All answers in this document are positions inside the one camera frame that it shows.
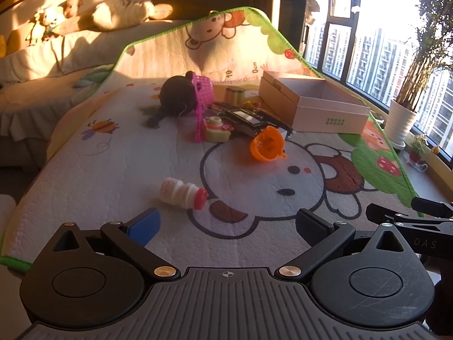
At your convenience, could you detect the white yogurt bottle red cap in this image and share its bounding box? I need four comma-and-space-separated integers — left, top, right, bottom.
159, 177, 208, 210

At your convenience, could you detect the orange plastic toy cup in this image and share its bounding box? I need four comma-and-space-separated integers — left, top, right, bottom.
249, 126, 287, 162

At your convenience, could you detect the yellow Hello Kitty toy camera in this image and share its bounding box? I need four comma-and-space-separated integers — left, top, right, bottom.
203, 116, 234, 144

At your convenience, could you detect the white battery charger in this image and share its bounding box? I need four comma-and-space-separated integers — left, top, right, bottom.
209, 102, 293, 139

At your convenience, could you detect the black plush toy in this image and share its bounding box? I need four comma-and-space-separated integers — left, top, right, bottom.
146, 71, 198, 129

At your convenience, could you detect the pink plastic toy strainer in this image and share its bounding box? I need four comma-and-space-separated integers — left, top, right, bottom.
192, 73, 214, 143

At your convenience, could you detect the small potted plant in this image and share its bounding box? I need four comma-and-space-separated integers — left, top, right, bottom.
406, 134, 428, 173

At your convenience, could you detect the cartoon bear play mat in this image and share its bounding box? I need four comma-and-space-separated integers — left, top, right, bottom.
1, 8, 415, 272

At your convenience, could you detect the pink cardboard storage box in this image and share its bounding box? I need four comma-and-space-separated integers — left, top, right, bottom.
259, 71, 369, 134

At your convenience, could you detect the beige sofa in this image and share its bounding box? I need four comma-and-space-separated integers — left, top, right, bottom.
1, 20, 182, 167

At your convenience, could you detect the large potted palm plant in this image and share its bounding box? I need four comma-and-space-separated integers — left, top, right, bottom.
384, 0, 452, 148

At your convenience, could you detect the white bolster pillow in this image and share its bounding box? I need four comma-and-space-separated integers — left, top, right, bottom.
92, 0, 174, 31

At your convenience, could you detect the white plush toy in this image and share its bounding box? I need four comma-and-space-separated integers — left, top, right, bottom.
25, 0, 83, 45

